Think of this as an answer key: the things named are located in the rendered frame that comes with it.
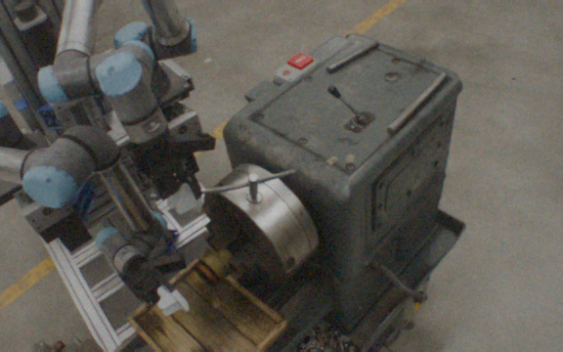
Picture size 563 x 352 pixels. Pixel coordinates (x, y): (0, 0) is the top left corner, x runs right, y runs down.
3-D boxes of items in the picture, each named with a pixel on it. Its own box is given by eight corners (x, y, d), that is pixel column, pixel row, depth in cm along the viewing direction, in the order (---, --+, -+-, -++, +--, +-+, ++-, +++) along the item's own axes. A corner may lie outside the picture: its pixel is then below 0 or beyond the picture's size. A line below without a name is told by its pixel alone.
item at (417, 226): (351, 241, 257) (347, 111, 194) (429, 291, 232) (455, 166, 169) (270, 323, 232) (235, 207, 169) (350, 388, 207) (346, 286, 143)
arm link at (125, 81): (136, 43, 87) (130, 61, 80) (161, 95, 93) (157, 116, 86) (96, 58, 87) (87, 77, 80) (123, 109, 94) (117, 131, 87)
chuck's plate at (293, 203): (238, 204, 157) (233, 142, 131) (314, 270, 145) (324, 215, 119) (230, 211, 156) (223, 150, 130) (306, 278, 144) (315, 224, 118)
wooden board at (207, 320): (205, 258, 156) (201, 251, 153) (288, 328, 137) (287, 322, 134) (130, 324, 143) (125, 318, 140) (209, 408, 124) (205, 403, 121)
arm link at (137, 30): (124, 58, 168) (110, 23, 158) (162, 49, 168) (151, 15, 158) (121, 78, 160) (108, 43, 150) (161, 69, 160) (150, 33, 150)
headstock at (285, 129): (347, 111, 194) (343, 23, 166) (455, 166, 169) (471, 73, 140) (236, 206, 169) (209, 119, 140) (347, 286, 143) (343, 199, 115)
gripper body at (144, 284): (151, 312, 126) (125, 286, 132) (176, 289, 129) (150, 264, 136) (141, 297, 120) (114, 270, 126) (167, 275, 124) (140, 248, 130)
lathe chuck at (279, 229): (230, 212, 156) (223, 150, 130) (306, 278, 144) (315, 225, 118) (208, 230, 152) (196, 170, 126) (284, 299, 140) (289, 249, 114)
